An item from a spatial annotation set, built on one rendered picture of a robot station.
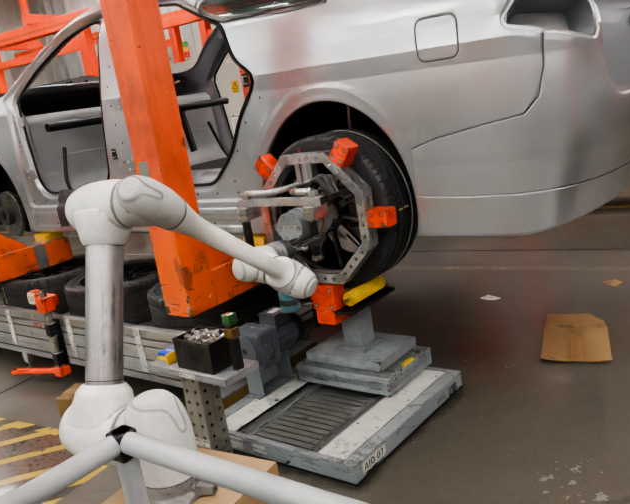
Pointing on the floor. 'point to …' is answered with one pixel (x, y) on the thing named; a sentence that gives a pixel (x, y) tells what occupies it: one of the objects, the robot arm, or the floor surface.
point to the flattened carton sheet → (575, 338)
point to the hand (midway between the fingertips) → (314, 238)
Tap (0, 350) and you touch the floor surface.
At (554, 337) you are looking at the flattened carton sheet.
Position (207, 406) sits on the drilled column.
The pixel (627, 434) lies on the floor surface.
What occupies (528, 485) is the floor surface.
